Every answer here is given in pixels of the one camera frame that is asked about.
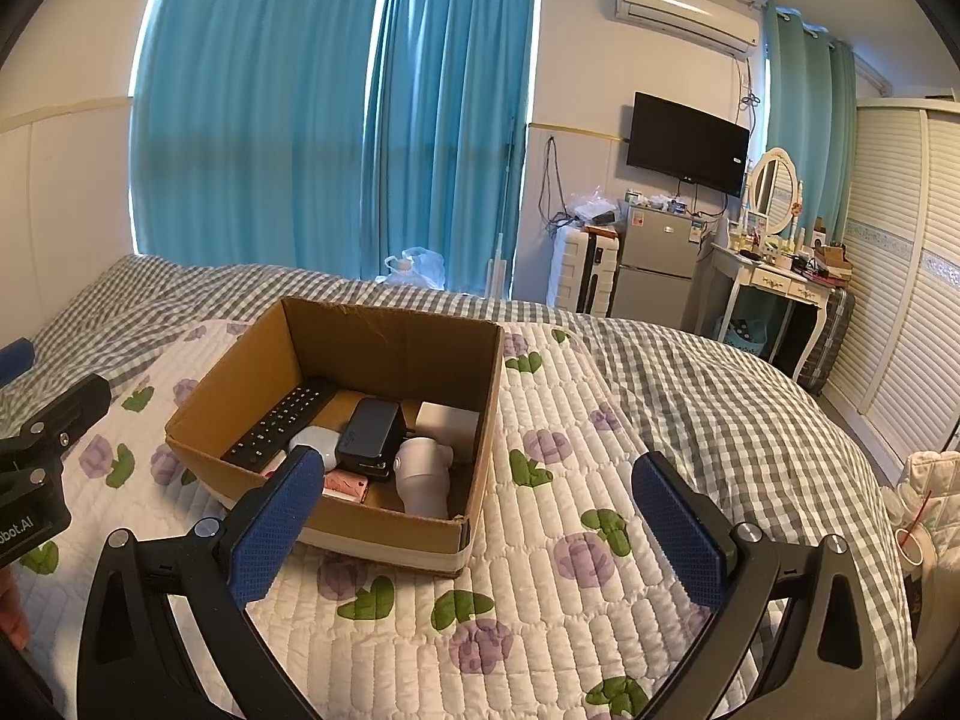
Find teal basket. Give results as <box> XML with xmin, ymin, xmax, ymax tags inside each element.
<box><xmin>716</xmin><ymin>315</ymin><xmax>767</xmax><ymax>353</ymax></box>

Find oval white mirror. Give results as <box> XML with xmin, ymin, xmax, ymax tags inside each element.
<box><xmin>748</xmin><ymin>150</ymin><xmax>802</xmax><ymax>237</ymax></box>

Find plain white bottle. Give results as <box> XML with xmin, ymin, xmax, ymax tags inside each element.
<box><xmin>394</xmin><ymin>435</ymin><xmax>456</xmax><ymax>520</ymax></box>

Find person's left hand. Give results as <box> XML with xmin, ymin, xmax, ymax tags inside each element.
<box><xmin>0</xmin><ymin>566</ymin><xmax>32</xmax><ymax>651</ymax></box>

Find white quilted jacket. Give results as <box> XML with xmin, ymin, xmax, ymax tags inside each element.
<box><xmin>881</xmin><ymin>450</ymin><xmax>960</xmax><ymax>616</ymax></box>

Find dark checked suitcase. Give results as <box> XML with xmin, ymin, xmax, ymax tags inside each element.
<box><xmin>799</xmin><ymin>289</ymin><xmax>856</xmax><ymax>395</ymax></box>

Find clear plastic bag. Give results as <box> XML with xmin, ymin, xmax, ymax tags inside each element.
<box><xmin>385</xmin><ymin>246</ymin><xmax>447</xmax><ymax>290</ymax></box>

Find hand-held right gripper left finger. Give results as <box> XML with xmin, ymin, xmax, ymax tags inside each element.
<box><xmin>77</xmin><ymin>445</ymin><xmax>326</xmax><ymax>720</ymax></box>

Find hanging cables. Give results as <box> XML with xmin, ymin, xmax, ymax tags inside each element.
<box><xmin>538</xmin><ymin>136</ymin><xmax>571</xmax><ymax>230</ymax></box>

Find pink packet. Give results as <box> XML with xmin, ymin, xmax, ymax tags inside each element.
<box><xmin>322</xmin><ymin>469</ymin><xmax>370</xmax><ymax>503</ymax></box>

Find dark grey power bank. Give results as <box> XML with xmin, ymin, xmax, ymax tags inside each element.
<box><xmin>335</xmin><ymin>397</ymin><xmax>402</xmax><ymax>482</ymax></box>

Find silver fridge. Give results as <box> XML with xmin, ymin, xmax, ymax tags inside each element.
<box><xmin>607</xmin><ymin>202</ymin><xmax>702</xmax><ymax>331</ymax></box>

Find white earbud case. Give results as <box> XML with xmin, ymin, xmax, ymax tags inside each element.
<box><xmin>289</xmin><ymin>426</ymin><xmax>338</xmax><ymax>470</ymax></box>

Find small brown box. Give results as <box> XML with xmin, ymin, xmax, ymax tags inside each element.
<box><xmin>814</xmin><ymin>240</ymin><xmax>854</xmax><ymax>278</ymax></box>

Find white dressing table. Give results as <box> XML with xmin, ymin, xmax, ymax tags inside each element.
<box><xmin>705</xmin><ymin>244</ymin><xmax>833</xmax><ymax>376</ymax></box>

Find white air conditioner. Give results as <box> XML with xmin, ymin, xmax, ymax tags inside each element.
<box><xmin>615</xmin><ymin>0</ymin><xmax>760</xmax><ymax>57</ymax></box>

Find narrow teal curtain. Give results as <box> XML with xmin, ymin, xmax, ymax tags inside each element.
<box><xmin>761</xmin><ymin>4</ymin><xmax>857</xmax><ymax>237</ymax></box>

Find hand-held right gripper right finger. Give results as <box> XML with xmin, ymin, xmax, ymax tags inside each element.
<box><xmin>631</xmin><ymin>452</ymin><xmax>878</xmax><ymax>720</ymax></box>

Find black wall television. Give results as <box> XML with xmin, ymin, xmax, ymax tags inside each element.
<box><xmin>626</xmin><ymin>91</ymin><xmax>751</xmax><ymax>196</ymax></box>

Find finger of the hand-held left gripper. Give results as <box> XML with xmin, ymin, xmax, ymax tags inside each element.
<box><xmin>0</xmin><ymin>339</ymin><xmax>36</xmax><ymax>387</ymax></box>
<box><xmin>0</xmin><ymin>373</ymin><xmax>113</xmax><ymax>473</ymax></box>

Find wide teal curtain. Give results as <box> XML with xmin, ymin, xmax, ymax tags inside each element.
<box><xmin>129</xmin><ymin>0</ymin><xmax>385</xmax><ymax>278</ymax></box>

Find black remote control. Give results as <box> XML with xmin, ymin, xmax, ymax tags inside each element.
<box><xmin>220</xmin><ymin>382</ymin><xmax>338</xmax><ymax>475</ymax></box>

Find white louvred wardrobe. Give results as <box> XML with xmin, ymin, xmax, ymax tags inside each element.
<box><xmin>821</xmin><ymin>97</ymin><xmax>960</xmax><ymax>477</ymax></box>

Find paper cup with straw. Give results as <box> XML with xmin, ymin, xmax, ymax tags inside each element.
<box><xmin>896</xmin><ymin>491</ymin><xmax>938</xmax><ymax>567</ymax></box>

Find white suitcase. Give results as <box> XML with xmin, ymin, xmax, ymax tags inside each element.
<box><xmin>551</xmin><ymin>225</ymin><xmax>622</xmax><ymax>316</ymax></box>

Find cardboard box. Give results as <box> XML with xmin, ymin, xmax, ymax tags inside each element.
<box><xmin>165</xmin><ymin>296</ymin><xmax>505</xmax><ymax>578</ymax></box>

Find white charger plug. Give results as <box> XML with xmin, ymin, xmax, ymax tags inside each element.
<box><xmin>415</xmin><ymin>401</ymin><xmax>481</xmax><ymax>458</ymax></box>

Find crumpled plastic bag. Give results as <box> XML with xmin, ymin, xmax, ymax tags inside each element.
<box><xmin>566</xmin><ymin>187</ymin><xmax>623</xmax><ymax>230</ymax></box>

